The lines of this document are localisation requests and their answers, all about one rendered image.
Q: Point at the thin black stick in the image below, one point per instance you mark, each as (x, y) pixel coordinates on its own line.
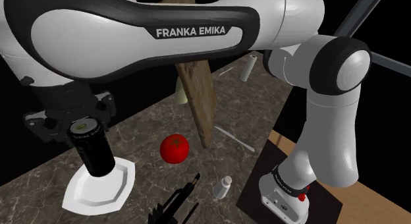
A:
(190, 213)

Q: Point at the dark robot stand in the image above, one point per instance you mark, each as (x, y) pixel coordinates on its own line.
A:
(324, 204)

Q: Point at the white angular plate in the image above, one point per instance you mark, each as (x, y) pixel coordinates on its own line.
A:
(96, 197)

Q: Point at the small white utensil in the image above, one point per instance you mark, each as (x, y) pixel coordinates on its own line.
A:
(226, 71)

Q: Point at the pale cream bottle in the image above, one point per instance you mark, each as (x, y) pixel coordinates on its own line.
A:
(181, 93)

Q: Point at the white cylinder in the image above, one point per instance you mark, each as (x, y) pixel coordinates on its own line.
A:
(248, 69)

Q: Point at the brown wooden cutting board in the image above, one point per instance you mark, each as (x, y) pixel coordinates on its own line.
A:
(199, 95)

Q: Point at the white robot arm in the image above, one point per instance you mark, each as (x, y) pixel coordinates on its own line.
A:
(96, 46)

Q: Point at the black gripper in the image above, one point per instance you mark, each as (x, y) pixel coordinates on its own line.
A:
(64, 98)

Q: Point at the red tomato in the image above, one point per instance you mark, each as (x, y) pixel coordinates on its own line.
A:
(174, 149)

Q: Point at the white knife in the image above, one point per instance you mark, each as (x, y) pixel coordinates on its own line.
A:
(236, 139)

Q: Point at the grey metal frame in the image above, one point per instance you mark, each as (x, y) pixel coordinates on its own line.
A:
(356, 14)

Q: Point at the black can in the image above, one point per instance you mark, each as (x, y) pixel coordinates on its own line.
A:
(93, 152)

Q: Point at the white salt shaker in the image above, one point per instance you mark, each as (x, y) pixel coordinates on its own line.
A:
(221, 188)

